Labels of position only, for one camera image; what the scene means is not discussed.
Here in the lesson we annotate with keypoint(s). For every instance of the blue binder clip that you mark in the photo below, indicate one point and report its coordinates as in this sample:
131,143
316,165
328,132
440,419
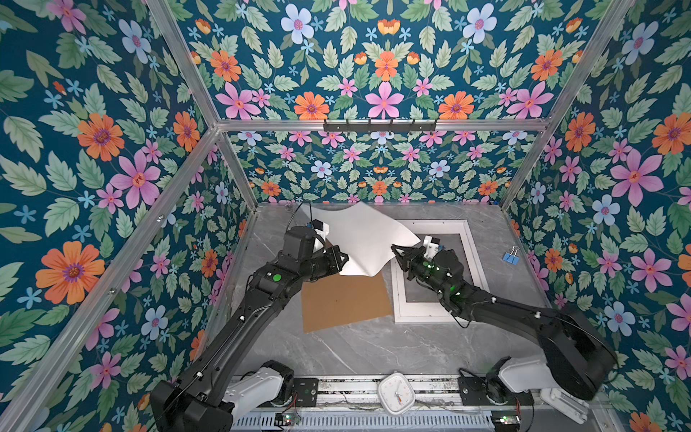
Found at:
512,257

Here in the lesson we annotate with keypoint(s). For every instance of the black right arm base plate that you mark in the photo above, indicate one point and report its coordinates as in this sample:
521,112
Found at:
478,391

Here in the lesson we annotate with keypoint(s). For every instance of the red printed photo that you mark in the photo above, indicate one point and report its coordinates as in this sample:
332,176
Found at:
366,236

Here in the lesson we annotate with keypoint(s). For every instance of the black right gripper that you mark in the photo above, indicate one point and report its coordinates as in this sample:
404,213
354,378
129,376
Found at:
414,258

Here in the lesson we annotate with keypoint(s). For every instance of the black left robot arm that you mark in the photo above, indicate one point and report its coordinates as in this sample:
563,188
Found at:
203,397

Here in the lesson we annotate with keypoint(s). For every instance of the white plastic holder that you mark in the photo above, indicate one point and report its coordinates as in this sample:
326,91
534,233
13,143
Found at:
571,407

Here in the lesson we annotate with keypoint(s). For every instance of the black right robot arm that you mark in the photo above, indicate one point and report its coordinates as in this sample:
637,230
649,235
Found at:
576,356

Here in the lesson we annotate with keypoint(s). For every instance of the white picture frame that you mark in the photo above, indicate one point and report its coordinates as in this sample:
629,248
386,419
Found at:
432,319

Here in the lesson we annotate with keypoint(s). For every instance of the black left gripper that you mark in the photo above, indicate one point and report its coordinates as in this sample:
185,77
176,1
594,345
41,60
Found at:
336,262

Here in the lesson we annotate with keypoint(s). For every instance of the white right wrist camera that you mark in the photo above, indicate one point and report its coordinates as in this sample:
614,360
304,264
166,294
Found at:
432,246

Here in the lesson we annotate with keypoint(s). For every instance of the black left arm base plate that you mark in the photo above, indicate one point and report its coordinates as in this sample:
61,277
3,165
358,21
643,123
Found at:
301,392

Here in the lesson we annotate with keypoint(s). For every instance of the brown backing board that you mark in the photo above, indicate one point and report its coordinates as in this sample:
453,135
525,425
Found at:
342,300

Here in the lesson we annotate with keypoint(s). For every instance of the white square clock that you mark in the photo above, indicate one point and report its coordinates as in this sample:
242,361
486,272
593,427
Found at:
396,394

